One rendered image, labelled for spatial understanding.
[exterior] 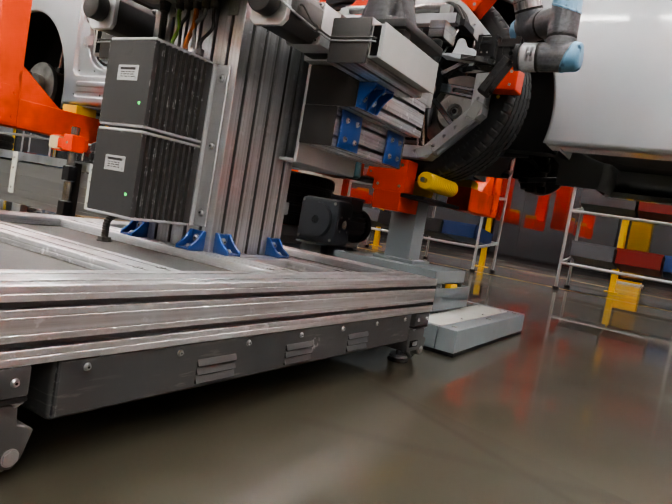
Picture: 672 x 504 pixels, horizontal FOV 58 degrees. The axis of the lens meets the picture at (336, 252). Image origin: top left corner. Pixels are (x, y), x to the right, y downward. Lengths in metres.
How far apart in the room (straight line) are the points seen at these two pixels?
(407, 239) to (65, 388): 1.57
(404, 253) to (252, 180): 0.91
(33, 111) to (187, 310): 3.09
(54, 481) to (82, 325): 0.18
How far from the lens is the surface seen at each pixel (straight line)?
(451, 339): 1.80
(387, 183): 2.04
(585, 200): 5.92
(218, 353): 0.95
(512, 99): 2.06
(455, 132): 1.98
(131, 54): 1.31
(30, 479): 0.81
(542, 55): 1.71
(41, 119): 3.91
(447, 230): 6.30
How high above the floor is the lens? 0.36
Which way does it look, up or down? 4 degrees down
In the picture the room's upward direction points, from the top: 10 degrees clockwise
